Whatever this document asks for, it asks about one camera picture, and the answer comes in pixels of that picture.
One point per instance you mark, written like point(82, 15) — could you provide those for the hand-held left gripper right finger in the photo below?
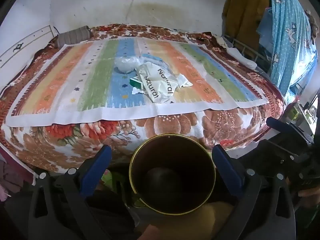
point(227, 170)

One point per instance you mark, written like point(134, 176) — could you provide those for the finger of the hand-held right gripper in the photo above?
point(273, 124)

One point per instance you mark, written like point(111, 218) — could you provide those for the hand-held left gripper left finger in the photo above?
point(96, 172)

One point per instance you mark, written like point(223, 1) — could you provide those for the dark trash bin gold rim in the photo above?
point(175, 180)

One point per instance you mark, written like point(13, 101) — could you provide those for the green box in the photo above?
point(135, 82)

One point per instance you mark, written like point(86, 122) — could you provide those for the white printed plastic bag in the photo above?
point(160, 85)

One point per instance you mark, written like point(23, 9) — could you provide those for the clear plastic bag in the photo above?
point(126, 65)

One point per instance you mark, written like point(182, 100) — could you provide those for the blue face mask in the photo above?
point(152, 58)

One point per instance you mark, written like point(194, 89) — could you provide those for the person's right hand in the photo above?
point(308, 196)

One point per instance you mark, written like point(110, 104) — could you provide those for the green cartoon floor mat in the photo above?
point(115, 180)

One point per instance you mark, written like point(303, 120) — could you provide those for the green yellow packet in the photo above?
point(294, 112)

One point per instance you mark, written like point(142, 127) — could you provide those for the mustard brown cloth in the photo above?
point(217, 220)

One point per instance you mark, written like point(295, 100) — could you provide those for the floral bed blanket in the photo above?
point(175, 125)

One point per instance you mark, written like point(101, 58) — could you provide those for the white cloth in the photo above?
point(241, 57)

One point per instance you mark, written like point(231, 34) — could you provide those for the metal rack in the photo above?
point(252, 52)

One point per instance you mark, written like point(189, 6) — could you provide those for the blue printed cloth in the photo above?
point(290, 42)

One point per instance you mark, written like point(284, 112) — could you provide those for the maroon cloth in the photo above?
point(12, 175)

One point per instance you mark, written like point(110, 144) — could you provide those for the striped colourful mat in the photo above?
point(95, 85)

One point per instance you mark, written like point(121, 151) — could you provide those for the mustard hanging garment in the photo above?
point(245, 10)

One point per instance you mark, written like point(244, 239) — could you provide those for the grey striped pillow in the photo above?
point(72, 37)

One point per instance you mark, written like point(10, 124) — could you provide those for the white headboard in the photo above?
point(20, 47)

